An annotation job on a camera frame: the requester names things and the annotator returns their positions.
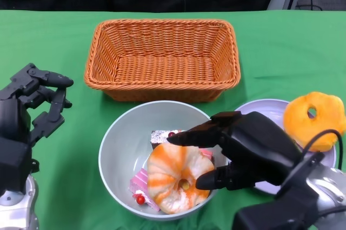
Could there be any pale lavender plate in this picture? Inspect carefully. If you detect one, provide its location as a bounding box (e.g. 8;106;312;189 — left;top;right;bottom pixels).
234;99;337;195

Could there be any chocolate cake slice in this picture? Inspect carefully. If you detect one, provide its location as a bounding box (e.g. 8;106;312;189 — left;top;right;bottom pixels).
150;129;187;151

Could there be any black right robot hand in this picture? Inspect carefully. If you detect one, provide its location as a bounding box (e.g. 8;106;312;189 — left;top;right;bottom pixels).
167;110;302;192

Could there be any orange wicker basket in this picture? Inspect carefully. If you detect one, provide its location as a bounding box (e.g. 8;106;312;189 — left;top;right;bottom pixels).
83;18;242;103

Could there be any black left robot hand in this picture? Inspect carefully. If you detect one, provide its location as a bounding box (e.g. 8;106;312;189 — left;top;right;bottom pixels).
0;63;74;147

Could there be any salmon pink cake slice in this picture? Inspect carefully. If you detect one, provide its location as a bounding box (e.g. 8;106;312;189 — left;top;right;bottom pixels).
198;148;214;166

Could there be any magenta pink cake slice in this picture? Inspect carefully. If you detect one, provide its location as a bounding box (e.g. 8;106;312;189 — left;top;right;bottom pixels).
129;167;163;213

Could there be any grey bowl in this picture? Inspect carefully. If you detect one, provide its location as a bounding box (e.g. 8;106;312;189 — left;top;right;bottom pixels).
97;100;230;221

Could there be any green tablecloth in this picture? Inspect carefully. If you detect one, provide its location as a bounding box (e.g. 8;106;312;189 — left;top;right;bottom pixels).
0;10;346;230

